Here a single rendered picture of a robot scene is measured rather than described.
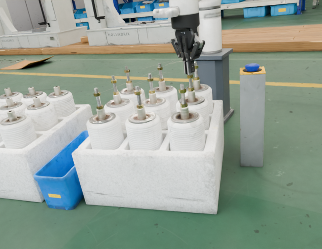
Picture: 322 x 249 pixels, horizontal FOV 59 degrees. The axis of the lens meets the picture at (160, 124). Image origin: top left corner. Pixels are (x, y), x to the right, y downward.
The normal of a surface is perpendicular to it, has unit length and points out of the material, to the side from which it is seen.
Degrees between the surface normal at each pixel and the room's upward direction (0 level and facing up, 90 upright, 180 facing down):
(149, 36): 90
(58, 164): 88
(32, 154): 90
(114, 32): 90
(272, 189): 0
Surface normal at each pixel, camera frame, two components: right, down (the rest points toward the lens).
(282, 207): -0.12, -0.90
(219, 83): 0.25, 0.37
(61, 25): 0.86, 0.11
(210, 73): -0.51, 0.41
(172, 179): -0.24, 0.43
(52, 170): 0.95, -0.03
